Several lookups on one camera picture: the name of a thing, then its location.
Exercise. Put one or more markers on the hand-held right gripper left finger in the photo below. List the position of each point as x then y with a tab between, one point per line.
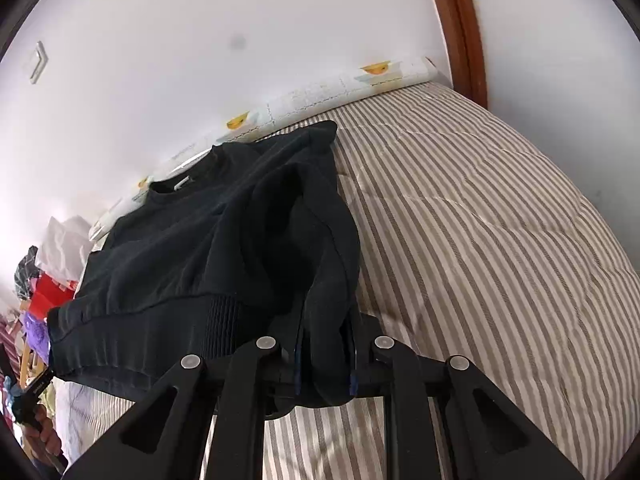
285	360

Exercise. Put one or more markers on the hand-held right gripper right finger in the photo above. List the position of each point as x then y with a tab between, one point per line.
361	355

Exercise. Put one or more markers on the black sweatshirt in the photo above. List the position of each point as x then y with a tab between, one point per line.
200	240

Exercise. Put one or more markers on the person's left hand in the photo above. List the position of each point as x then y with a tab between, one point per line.
42	435

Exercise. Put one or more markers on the purple cloth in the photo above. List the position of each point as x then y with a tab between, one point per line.
36	332

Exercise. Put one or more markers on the red paper bag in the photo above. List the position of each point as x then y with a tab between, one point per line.
50	295

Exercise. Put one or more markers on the plaid cloth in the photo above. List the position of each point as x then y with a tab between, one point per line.
26	272

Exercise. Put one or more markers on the white plastic bag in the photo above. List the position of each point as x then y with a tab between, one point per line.
62	250

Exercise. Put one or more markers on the striped quilt bed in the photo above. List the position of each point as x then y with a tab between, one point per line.
475	240

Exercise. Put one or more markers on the white printed mat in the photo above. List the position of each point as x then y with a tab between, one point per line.
380	73

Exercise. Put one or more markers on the white wall light switch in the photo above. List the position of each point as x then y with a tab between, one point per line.
38	62

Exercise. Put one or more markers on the brown wooden door frame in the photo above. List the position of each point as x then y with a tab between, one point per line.
460	25

